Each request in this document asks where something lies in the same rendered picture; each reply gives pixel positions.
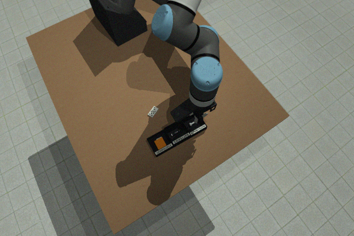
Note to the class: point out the orange rectangular block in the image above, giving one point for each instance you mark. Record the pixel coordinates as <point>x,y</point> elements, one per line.
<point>160,143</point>

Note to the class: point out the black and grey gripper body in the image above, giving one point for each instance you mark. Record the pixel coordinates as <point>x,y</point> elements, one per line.
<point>201,110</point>

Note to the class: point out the black rack of labelled bins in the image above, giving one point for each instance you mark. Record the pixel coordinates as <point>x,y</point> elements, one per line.
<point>186,133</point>

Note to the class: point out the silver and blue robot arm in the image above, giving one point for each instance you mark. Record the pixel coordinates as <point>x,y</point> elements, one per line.
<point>173,23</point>

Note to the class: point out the white domino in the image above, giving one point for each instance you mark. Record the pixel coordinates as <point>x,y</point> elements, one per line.
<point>153,111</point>

